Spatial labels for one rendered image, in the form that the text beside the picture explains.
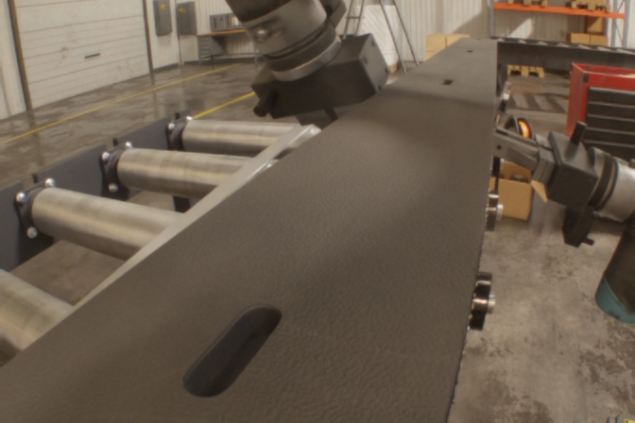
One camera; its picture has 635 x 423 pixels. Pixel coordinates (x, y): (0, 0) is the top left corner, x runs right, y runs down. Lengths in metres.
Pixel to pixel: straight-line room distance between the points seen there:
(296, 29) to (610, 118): 2.36
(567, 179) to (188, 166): 0.83
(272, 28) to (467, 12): 10.17
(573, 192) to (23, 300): 0.71
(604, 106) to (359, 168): 2.48
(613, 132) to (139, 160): 2.36
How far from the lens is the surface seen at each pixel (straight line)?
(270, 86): 0.45
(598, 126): 2.65
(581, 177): 0.52
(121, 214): 0.84
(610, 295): 0.62
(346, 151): 0.20
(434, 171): 0.18
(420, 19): 10.67
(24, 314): 0.64
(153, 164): 1.14
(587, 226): 0.59
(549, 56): 5.58
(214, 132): 1.36
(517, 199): 2.79
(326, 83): 0.42
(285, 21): 0.39
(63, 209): 0.98
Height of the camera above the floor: 1.23
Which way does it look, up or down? 22 degrees down
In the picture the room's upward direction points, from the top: 3 degrees counter-clockwise
